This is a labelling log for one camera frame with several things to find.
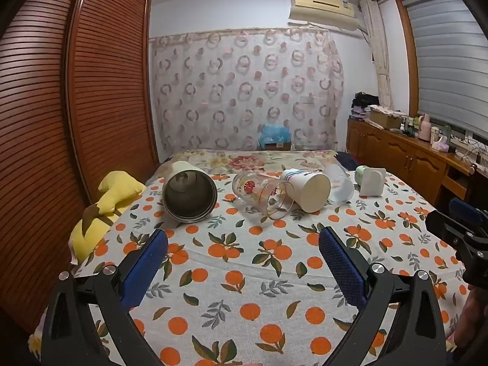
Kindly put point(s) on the red print glass cup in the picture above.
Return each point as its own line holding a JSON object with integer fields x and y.
{"x": 259, "y": 194}

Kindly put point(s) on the yellow plush pillow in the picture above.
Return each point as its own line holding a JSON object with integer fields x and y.
{"x": 101, "y": 217}

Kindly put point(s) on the cream steel tumbler cup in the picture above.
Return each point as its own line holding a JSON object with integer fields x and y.
{"x": 189, "y": 198}

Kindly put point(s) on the green and white mug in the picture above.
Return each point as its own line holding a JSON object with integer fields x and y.
{"x": 369, "y": 181}

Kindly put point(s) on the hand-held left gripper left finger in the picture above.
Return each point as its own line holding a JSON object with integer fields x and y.
{"x": 146, "y": 263}

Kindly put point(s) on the floral blanket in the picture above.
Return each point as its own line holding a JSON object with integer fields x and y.
{"x": 236, "y": 162}

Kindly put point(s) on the small brown cardboard box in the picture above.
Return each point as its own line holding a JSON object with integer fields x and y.
{"x": 280, "y": 146}

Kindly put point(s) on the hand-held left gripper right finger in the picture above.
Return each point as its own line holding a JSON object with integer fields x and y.
{"x": 341, "y": 270}

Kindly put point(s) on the blue plastic bag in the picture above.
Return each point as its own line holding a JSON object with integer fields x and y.
{"x": 274, "y": 134}

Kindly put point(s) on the cream air conditioner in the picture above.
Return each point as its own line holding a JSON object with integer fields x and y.
{"x": 324, "y": 9}

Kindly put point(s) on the brown louvered wardrobe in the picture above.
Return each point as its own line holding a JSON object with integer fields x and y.
{"x": 76, "y": 103}

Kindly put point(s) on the circle pattern wall cloth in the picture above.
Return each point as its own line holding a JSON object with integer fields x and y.
{"x": 244, "y": 91}

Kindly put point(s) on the tissue pack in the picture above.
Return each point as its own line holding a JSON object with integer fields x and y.
{"x": 439, "y": 146}

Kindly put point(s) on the pile of dark clothes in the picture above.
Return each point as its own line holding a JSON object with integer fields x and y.
{"x": 364, "y": 103}

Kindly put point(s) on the orange print bed sheet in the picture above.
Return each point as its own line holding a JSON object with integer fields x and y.
{"x": 244, "y": 274}

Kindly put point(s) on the clear plastic cup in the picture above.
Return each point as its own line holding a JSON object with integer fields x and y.
{"x": 341, "y": 186}

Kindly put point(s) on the beige window curtain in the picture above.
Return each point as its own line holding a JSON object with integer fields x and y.
{"x": 381, "y": 53}

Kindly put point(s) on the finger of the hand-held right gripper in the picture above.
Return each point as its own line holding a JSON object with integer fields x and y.
{"x": 463, "y": 207}
{"x": 444, "y": 225}

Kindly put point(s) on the pink kettle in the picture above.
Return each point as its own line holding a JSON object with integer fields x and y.
{"x": 424, "y": 127}

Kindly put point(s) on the cardboard box with papers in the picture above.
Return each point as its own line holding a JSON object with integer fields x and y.
{"x": 387, "y": 117}

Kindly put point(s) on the grey window blind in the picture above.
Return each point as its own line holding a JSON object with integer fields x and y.
{"x": 450, "y": 64}

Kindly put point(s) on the person's right hand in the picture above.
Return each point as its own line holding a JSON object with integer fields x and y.
{"x": 472, "y": 322}

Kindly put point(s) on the wooden sideboard cabinet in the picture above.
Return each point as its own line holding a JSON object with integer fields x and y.
{"x": 400, "y": 156}

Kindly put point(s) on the striped white paper cup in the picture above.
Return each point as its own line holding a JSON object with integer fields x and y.
{"x": 309, "y": 192}

